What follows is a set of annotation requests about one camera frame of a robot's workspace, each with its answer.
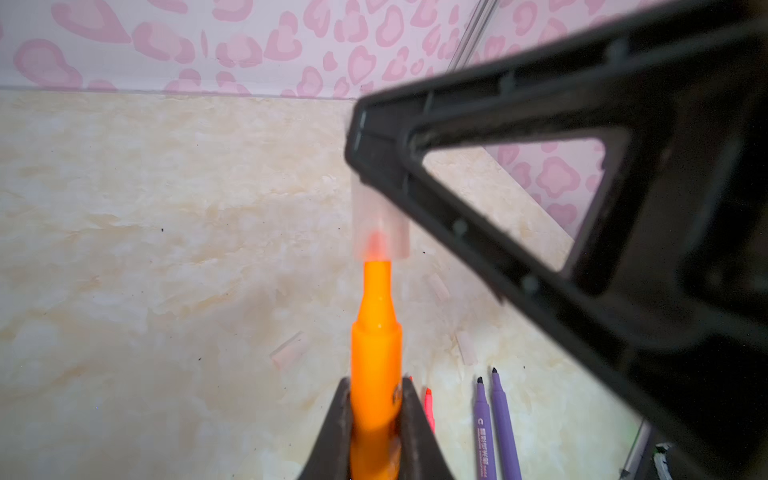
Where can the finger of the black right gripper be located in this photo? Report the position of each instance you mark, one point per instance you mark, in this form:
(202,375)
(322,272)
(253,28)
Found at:
(664,294)

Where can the purple marker pen left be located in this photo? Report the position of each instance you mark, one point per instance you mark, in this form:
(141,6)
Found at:
(484,444)

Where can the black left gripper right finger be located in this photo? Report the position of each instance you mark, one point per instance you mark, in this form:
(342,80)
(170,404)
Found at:
(420,456)

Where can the pink marker pen left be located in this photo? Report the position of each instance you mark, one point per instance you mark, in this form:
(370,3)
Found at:
(428,406)

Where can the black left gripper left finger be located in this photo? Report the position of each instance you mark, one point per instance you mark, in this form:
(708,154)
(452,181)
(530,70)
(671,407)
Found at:
(329,457)

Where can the translucent pen cap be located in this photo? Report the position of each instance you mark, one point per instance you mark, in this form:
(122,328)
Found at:
(292,350)
(381,232)

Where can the purple marker pen right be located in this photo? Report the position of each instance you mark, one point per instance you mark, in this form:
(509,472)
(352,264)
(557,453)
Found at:
(507,449)

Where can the aluminium corner frame post right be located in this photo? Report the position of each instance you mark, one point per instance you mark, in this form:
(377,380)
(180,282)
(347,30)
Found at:
(478,22)

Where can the purple marker pen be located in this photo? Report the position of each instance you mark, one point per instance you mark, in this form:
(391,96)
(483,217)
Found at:
(507,449)
(484,444)

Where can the translucent pen cap on table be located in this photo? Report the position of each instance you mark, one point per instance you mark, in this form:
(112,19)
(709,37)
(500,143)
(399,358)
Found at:
(292,350)

